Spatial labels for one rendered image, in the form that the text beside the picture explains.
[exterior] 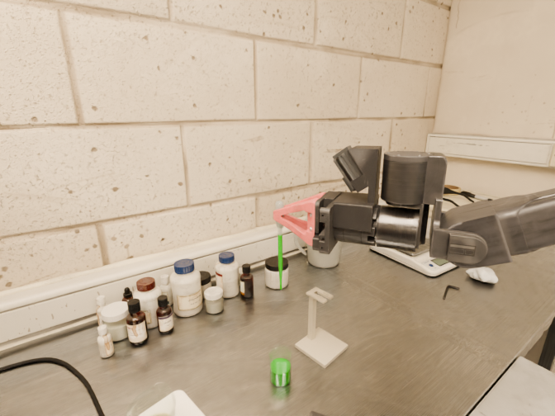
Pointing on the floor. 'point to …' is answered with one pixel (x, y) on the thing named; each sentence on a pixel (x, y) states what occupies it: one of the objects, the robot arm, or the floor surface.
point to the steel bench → (381, 385)
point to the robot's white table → (520, 392)
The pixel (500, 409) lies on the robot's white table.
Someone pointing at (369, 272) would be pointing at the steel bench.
